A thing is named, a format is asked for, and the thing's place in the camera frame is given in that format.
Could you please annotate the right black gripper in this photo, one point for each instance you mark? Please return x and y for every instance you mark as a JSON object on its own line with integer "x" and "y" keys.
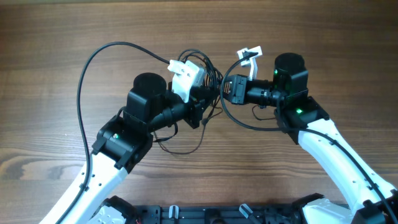
{"x": 237, "y": 89}

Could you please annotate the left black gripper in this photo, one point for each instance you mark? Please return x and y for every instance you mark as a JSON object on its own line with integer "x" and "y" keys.
{"x": 199, "y": 100}

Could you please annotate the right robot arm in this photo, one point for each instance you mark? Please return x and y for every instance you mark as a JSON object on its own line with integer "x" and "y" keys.
{"x": 370, "y": 198}

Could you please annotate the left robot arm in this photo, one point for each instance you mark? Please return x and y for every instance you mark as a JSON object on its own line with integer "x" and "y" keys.
{"x": 152, "y": 104}

